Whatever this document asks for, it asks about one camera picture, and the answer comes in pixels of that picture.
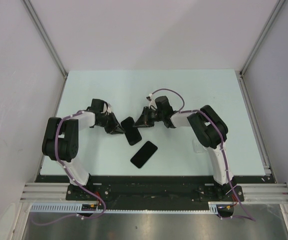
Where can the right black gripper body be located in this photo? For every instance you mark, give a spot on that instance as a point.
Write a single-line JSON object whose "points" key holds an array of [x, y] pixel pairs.
{"points": [[156, 115]]}

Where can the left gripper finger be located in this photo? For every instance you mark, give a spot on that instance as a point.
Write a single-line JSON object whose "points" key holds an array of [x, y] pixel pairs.
{"points": [[113, 123], [117, 131]]}

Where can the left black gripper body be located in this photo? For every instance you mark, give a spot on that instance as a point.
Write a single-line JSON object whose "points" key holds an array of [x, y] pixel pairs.
{"points": [[108, 122]]}

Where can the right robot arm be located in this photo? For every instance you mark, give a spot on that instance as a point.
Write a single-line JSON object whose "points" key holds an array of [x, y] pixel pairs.
{"points": [[208, 127]]}

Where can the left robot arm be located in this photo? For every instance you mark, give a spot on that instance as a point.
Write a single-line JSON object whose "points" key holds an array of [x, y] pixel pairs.
{"points": [[61, 140]]}

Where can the clear phone case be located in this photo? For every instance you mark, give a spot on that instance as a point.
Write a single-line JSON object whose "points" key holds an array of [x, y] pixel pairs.
{"points": [[197, 147]]}

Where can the black smartphone on table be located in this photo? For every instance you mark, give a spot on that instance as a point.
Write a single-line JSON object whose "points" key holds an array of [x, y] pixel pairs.
{"points": [[143, 154]]}

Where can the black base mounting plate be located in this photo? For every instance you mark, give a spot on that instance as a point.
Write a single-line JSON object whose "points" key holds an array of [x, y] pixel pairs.
{"points": [[156, 192]]}

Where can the white slotted cable duct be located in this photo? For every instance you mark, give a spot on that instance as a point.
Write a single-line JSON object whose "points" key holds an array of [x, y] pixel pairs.
{"points": [[86, 208]]}

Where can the right aluminium side rail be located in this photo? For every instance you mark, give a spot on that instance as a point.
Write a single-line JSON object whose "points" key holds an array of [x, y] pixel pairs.
{"points": [[255, 126]]}

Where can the left aluminium frame post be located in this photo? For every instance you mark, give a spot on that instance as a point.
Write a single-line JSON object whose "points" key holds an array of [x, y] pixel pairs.
{"points": [[32, 13]]}

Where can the aluminium frame post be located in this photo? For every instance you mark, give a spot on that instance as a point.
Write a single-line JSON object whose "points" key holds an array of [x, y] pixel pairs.
{"points": [[32, 13], [263, 35]]}

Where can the front aluminium frame rail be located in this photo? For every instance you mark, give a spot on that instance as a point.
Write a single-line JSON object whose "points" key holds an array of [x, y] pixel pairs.
{"points": [[273, 193]]}

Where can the right aluminium frame post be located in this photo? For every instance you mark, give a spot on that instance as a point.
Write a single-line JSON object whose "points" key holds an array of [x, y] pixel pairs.
{"points": [[263, 35]]}

